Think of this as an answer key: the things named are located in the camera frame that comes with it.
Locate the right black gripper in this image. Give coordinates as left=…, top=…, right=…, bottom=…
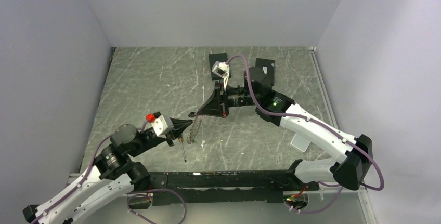
left=197, top=80, right=260, bottom=119

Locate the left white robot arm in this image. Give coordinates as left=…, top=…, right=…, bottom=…
left=23, top=115, right=193, bottom=223

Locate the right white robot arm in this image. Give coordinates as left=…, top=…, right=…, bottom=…
left=197, top=63, right=373, bottom=190

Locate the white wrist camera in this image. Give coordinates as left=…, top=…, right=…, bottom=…
left=145, top=112, right=174, bottom=136
left=212, top=61, right=230, bottom=90

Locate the right black box with label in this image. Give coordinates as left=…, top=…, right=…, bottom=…
left=255, top=58, right=275, bottom=86

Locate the yellow black screwdriver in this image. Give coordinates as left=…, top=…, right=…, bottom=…
left=178, top=137, right=187, bottom=163

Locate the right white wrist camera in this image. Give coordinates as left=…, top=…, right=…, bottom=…
left=212, top=61, right=230, bottom=90

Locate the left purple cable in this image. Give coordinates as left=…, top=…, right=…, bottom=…
left=29, top=121, right=154, bottom=224

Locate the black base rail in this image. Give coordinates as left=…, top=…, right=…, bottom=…
left=134, top=169, right=319, bottom=206

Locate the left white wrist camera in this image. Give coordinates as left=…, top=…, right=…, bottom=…
left=145, top=112, right=174, bottom=136

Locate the left black box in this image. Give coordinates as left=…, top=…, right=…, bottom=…
left=209, top=52, right=228, bottom=81

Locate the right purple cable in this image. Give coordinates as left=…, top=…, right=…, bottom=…
left=225, top=54, right=385, bottom=191

